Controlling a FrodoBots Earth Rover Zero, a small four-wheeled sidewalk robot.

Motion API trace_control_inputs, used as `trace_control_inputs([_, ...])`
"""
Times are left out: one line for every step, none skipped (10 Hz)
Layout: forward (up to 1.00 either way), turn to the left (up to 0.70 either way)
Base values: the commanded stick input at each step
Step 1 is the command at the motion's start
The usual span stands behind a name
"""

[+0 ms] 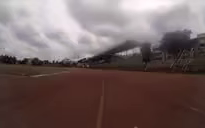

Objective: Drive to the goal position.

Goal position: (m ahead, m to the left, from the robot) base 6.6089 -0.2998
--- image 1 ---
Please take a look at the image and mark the grassy bank beside track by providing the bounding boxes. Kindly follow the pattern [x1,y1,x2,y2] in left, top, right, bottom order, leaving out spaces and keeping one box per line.
[89,54,205,74]

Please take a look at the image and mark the row of distant trees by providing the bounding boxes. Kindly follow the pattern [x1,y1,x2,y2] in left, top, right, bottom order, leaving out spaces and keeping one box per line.
[0,54,78,66]

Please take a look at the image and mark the pale slanted stairs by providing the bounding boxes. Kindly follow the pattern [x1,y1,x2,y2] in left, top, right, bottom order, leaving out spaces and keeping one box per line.
[169,47,196,73]

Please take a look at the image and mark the grandstand with slanted roof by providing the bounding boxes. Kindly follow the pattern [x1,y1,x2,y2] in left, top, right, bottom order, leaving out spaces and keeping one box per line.
[76,39,145,70]

